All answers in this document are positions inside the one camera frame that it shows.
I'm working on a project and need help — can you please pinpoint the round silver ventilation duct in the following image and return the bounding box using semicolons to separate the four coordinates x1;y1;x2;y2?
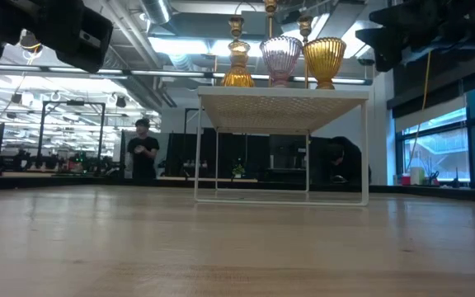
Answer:
140;0;173;26

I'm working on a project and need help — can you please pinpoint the grey ceiling box unit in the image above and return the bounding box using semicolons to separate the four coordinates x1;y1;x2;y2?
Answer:
243;11;268;36

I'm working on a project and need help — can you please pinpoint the yellow hanging cable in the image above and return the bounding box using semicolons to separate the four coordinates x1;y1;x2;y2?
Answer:
405;51;433;172

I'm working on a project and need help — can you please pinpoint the large glass window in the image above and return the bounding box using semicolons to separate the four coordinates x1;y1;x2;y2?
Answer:
394;78;475;186

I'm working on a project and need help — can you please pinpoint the person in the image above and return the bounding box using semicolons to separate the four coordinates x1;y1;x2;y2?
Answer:
126;118;161;182
323;135;373;185

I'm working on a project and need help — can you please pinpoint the long linear light fixture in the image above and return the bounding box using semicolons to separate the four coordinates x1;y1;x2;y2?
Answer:
0;63;373;86

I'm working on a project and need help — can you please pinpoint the amber bell-shaped glass candleholder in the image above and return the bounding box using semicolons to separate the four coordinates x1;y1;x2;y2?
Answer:
219;38;256;88

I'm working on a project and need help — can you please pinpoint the pink ribbed goblet candleholder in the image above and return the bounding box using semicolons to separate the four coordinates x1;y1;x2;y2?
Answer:
260;35;303;88

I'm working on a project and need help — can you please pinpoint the black partition screen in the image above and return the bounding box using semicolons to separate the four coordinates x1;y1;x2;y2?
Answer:
165;127;348;182

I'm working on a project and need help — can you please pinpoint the white perforated metal shelf rack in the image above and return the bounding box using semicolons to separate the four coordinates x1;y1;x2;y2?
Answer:
194;85;370;207

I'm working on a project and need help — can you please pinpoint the black metal gantry frame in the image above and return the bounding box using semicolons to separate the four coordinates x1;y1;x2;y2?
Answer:
37;100;106;174

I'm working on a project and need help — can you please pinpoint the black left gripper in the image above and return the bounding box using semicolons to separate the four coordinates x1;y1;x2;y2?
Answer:
0;0;115;83

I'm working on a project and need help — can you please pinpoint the black yellow ceiling cable reel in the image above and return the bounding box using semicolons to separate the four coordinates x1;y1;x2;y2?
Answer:
19;31;43;54

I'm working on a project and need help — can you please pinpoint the amber ribbed goblet candleholder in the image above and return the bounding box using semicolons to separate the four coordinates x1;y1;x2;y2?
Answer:
302;36;348;91

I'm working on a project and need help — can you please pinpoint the white plastic jug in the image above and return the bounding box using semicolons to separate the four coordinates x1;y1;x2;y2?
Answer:
410;166;426;186

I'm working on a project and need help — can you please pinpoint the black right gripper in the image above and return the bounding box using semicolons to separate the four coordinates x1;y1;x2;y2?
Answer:
355;0;475;73

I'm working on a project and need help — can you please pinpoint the black aluminium table frame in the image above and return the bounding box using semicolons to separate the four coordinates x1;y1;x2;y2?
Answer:
0;172;475;204

